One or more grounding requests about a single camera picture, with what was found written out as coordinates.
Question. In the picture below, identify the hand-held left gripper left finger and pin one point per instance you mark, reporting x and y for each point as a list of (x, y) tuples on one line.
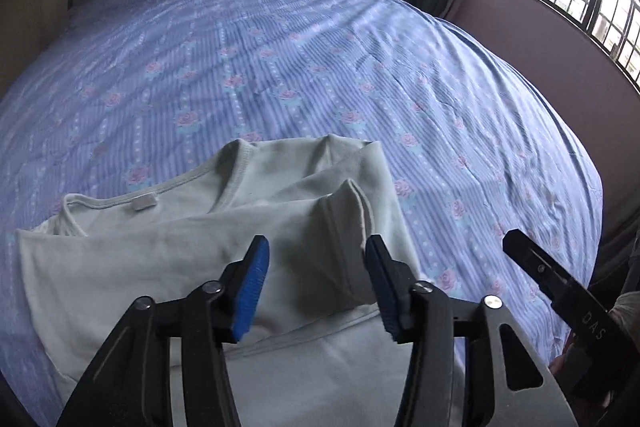
[(252, 287)]

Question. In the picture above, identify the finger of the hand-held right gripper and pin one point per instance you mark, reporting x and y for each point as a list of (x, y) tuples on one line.
[(537, 264)]

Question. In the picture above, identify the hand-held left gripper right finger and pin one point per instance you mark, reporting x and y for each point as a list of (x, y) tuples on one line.
[(381, 292)]

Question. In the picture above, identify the pale green shirt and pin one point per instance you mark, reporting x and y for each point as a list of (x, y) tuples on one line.
[(165, 252)]

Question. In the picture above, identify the floral blue bed sheet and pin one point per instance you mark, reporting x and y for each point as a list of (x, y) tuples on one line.
[(280, 72)]

